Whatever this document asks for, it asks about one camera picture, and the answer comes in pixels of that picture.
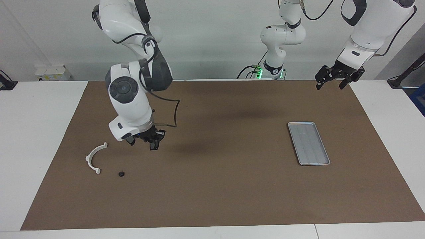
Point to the brown table mat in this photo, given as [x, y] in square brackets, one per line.
[215, 186]

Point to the blue object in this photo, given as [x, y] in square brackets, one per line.
[419, 99]

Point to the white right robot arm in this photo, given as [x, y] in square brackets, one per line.
[127, 99]

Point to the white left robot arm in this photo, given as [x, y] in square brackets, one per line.
[282, 35]

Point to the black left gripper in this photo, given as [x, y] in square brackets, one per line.
[338, 71]

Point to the black angled stand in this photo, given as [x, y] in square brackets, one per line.
[403, 78]

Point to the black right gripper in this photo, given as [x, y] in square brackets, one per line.
[149, 134]

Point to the silver metal tray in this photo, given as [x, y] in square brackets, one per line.
[308, 143]

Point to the black clamp stand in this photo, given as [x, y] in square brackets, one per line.
[6, 83]

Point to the dark rectangular brake pad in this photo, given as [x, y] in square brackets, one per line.
[155, 146]

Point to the white wall box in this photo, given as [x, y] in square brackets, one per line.
[53, 73]

